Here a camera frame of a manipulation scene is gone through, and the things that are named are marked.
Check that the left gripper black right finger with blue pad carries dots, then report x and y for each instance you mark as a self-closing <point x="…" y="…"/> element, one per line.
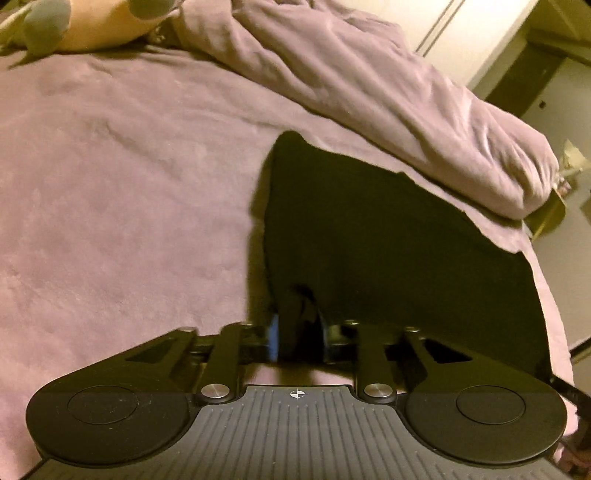
<point x="459" y="403"/>

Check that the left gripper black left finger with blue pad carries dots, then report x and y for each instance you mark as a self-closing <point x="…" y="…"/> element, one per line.
<point x="138" y="402"/>

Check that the black garment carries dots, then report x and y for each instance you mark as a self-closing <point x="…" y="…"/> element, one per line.
<point x="346" y="240"/>

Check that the small wooden side table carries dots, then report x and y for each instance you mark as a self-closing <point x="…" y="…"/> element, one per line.
<point x="548" y="217"/>

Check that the mauve bed sheet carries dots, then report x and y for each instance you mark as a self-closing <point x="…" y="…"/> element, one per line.
<point x="126" y="183"/>

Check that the items on side table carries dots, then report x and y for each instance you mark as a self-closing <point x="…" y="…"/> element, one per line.
<point x="572" y="162"/>

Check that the mauve crumpled duvet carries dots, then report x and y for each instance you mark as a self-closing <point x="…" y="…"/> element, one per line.
<point x="357" y="69"/>

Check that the pink plush toy grey feet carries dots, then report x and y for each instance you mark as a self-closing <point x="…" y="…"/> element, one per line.
<point x="47" y="26"/>

